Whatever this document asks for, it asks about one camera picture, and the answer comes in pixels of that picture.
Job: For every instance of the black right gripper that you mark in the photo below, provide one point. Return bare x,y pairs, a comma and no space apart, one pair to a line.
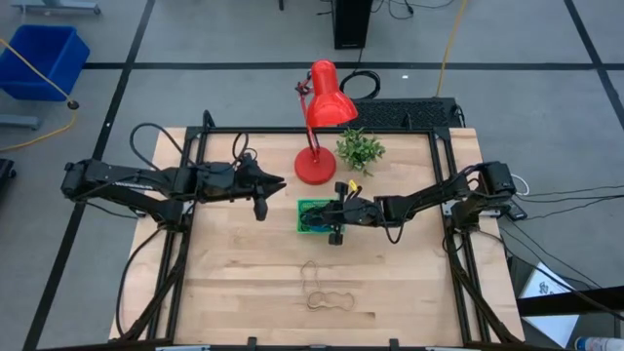
358,212

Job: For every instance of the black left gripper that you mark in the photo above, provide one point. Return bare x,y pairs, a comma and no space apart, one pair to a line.
251,180

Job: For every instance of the bright blue rubber band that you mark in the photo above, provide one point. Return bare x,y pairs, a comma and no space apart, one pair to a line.
319,228

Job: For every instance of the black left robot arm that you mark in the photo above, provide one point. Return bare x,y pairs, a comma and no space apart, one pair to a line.
122,183

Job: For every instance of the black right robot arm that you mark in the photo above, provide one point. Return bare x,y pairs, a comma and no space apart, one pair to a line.
439,195

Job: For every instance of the green plastic bin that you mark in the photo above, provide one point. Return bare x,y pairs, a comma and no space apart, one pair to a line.
300,229

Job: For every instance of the tan rubber band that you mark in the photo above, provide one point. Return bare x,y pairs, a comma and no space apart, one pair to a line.
307,302
310,261

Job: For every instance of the blue plastic floor bin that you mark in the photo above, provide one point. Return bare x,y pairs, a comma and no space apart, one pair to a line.
44,63

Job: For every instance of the yellow label tag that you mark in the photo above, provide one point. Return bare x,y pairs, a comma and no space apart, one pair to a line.
352,185

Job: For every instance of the green plant in white pot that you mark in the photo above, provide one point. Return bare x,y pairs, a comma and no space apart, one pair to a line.
360,150

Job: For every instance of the red desk lamp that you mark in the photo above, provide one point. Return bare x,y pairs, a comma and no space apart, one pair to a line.
326,102

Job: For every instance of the black perforated panel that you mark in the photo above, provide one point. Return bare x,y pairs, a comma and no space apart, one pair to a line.
404,113

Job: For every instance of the black computer tower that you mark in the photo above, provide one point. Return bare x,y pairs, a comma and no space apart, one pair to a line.
352,24

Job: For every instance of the black power adapter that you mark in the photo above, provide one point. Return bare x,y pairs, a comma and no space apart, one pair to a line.
518,212

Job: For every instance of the white cardboard box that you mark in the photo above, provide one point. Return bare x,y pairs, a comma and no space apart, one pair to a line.
548,312

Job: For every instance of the black bar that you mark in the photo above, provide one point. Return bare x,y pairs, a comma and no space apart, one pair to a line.
570,301

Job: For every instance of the grey table foot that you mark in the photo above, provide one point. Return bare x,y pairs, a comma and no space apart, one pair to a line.
53,7

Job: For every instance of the white bottle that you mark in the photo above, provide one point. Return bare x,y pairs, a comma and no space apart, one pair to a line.
599,344

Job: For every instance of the black aluminium table frame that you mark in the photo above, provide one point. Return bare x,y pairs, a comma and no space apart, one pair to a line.
317,130

